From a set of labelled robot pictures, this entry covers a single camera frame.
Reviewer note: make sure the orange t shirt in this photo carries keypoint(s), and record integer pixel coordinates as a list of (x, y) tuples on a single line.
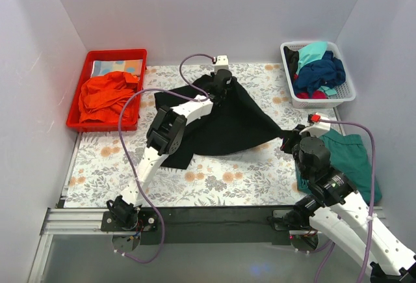
[(103, 97)]

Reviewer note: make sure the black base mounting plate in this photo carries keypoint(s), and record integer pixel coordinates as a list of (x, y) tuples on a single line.
[(224, 224)]

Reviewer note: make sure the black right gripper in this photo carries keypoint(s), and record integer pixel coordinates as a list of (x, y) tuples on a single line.
[(289, 138)]

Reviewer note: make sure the magenta red garment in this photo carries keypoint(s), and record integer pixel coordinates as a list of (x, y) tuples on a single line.
[(301, 90)]

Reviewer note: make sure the pastel patterned folded cloth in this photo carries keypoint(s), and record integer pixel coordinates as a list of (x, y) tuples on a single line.
[(101, 68)]

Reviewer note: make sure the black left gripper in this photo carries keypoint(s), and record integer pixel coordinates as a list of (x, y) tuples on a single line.
[(220, 91)]

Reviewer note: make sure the black t shirt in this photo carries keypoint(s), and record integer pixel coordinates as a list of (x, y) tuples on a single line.
[(235, 124)]

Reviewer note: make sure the red plastic tray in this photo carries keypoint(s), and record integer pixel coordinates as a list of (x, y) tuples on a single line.
[(130, 115)]

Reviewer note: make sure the aluminium frame rail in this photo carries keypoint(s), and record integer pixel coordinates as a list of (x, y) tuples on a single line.
[(74, 249)]

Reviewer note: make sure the white plastic basket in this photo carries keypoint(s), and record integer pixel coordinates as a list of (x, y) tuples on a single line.
[(345, 92)]

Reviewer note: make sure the black garment in basket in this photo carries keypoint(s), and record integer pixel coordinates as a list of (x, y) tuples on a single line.
[(292, 58)]

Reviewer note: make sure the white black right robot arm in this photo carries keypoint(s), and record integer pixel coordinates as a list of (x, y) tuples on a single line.
[(337, 209)]

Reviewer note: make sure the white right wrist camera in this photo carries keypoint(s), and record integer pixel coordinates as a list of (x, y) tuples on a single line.
[(317, 126)]

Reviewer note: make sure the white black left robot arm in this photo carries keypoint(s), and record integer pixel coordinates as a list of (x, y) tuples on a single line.
[(163, 139)]

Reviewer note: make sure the folded dark green t shirt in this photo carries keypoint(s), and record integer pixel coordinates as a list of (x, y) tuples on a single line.
[(349, 156)]

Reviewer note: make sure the navy blue t shirt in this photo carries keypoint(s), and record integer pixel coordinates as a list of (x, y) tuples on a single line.
[(328, 71)]

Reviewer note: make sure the teal mint t shirt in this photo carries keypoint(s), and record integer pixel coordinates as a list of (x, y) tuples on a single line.
[(311, 53)]

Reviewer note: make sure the floral table mat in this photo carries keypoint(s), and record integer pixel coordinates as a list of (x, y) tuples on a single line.
[(105, 162)]

